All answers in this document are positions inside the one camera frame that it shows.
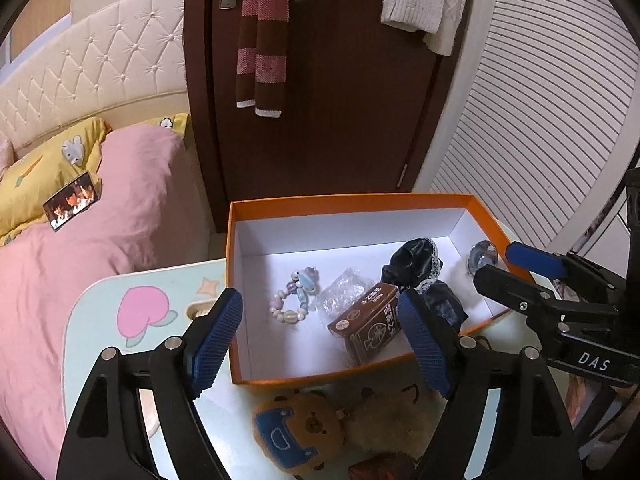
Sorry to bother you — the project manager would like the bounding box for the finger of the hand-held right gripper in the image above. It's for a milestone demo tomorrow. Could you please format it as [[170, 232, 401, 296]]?
[[472, 262, 618, 333], [505, 241, 626, 301]]

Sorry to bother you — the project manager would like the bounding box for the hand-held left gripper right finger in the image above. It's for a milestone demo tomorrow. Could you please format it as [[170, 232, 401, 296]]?
[[397, 287, 583, 480]]

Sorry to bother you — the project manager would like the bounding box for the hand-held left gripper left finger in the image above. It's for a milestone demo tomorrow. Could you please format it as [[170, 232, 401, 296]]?
[[56, 287, 244, 480]]

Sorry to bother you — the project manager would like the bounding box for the clear round trinket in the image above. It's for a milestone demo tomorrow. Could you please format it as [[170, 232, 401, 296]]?
[[467, 241, 498, 276]]

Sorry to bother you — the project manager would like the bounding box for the orange cardboard box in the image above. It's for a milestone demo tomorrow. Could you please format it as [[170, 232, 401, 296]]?
[[226, 194, 533, 386]]

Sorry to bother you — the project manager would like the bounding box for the brown playing card box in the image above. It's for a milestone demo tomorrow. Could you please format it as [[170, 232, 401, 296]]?
[[327, 282, 405, 367]]

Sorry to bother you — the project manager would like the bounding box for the black lace-trimmed cloth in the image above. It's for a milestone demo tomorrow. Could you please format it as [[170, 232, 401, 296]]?
[[380, 237, 468, 333]]

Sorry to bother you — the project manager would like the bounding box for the tan fluffy pompom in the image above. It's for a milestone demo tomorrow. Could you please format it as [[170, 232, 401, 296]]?
[[342, 390, 441, 461]]

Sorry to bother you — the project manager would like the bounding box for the clear plastic bag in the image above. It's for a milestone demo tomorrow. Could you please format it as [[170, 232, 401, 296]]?
[[316, 269, 376, 321]]

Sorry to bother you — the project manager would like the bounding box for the white louvered door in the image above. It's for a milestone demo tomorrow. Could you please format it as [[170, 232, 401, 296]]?
[[415, 0, 640, 256]]

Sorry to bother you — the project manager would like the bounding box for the pink duvet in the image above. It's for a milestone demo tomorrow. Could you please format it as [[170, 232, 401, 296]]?
[[0, 125, 216, 466]]

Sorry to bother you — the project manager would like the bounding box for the photo card on bed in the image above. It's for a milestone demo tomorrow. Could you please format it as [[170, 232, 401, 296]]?
[[42, 171, 103, 232]]

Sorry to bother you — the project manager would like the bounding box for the brown wooden door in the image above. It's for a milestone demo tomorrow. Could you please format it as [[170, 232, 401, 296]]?
[[182, 0, 481, 233]]

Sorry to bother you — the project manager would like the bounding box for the small yellow pillow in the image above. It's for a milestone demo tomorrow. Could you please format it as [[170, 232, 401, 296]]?
[[145, 112, 193, 148]]

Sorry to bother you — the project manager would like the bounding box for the yellow pillow with bunny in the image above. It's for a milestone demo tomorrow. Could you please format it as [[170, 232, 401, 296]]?
[[0, 116, 112, 246]]

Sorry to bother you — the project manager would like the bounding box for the white knit sweater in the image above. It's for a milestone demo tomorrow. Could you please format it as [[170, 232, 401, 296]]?
[[365, 0, 473, 57]]

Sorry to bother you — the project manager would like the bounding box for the brown pink striped scarf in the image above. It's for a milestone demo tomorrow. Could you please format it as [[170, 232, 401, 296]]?
[[236, 0, 291, 120]]

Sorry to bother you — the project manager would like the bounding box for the cream tufted headboard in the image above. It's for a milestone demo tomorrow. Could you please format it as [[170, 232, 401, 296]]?
[[0, 0, 187, 161]]

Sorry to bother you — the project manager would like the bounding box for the pastel bead bracelet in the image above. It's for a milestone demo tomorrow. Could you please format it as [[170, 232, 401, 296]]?
[[268, 266, 321, 328]]

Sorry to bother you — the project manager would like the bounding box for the brown bear plush keychain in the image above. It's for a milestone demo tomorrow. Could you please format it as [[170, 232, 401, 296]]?
[[252, 392, 346, 476]]

